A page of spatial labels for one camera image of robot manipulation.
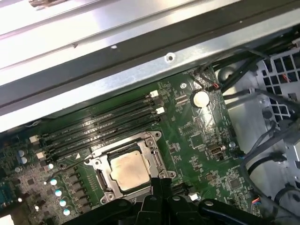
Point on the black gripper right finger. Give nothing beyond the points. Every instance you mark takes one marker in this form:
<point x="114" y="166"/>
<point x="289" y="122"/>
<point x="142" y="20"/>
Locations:
<point x="180" y="211"/>

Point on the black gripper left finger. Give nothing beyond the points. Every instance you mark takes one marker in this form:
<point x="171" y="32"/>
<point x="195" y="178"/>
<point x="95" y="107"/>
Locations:
<point x="145" y="211"/>

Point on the silver CPU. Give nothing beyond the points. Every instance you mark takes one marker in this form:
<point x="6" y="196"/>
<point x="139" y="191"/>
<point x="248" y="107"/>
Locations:
<point x="130" y="171"/>

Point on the metal socket cover frame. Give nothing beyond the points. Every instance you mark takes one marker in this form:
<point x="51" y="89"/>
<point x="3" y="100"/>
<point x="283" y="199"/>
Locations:
<point x="150" y="147"/>

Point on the black RAM slot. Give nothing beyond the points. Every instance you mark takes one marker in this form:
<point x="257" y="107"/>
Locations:
<point x="122" y="133"/>
<point x="122" y="115"/>
<point x="122" y="125"/>
<point x="122" y="105"/>

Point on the thin metal locking lever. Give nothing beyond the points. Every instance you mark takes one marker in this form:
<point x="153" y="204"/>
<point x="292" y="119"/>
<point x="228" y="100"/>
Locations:
<point x="70" y="166"/>

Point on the green motherboard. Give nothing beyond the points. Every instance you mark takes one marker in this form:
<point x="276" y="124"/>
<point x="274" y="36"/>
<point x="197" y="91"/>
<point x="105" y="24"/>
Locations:
<point x="199" y="164"/>

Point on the silver drive cage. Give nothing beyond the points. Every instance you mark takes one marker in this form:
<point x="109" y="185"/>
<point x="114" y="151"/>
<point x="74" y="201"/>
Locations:
<point x="246" y="122"/>

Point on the silver coin battery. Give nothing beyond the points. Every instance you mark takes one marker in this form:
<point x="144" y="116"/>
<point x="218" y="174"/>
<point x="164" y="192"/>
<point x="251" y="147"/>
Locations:
<point x="200" y="98"/>

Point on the dark grey PC case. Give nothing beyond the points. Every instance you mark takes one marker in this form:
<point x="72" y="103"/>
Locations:
<point x="140" y="63"/>

